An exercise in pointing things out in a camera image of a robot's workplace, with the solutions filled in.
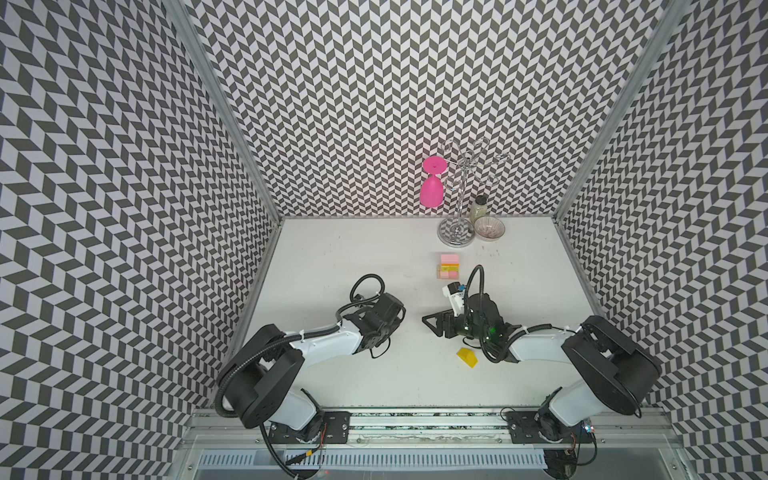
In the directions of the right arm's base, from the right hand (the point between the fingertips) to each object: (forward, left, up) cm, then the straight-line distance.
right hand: (428, 326), depth 86 cm
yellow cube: (+20, -8, +1) cm, 21 cm away
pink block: (+21, -8, +5) cm, 23 cm away
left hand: (+3, +10, -1) cm, 10 cm away
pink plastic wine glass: (+38, -3, +21) cm, 43 cm away
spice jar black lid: (+47, -23, +6) cm, 53 cm away
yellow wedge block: (-8, -11, -2) cm, 14 cm away
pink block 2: (+19, -8, -1) cm, 20 cm away
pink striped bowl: (+39, -26, -1) cm, 47 cm away
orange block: (+21, -9, +1) cm, 23 cm away
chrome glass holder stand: (+38, -15, -2) cm, 41 cm away
